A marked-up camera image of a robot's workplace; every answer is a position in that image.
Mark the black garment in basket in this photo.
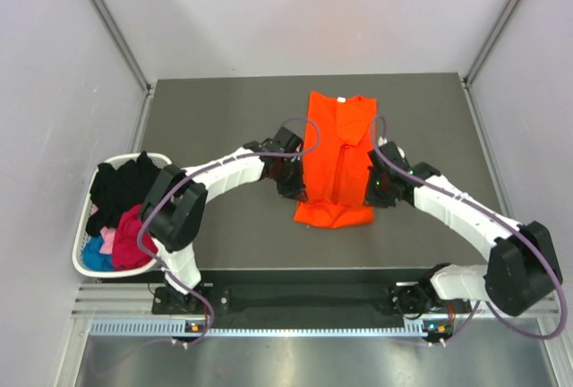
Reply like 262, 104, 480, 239
85, 151, 167, 237

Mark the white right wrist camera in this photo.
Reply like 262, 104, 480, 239
378, 136, 406, 159

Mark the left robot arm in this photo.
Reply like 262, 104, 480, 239
140, 126, 306, 314

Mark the orange t-shirt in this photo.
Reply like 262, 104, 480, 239
294, 91, 378, 229

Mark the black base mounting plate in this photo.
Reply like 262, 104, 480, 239
151, 268, 475, 316

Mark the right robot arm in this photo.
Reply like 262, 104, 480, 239
364, 142, 563, 316

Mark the slotted grey cable duct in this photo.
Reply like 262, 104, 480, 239
89, 318, 453, 338

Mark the blue garment in basket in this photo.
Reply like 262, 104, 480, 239
81, 236, 114, 271

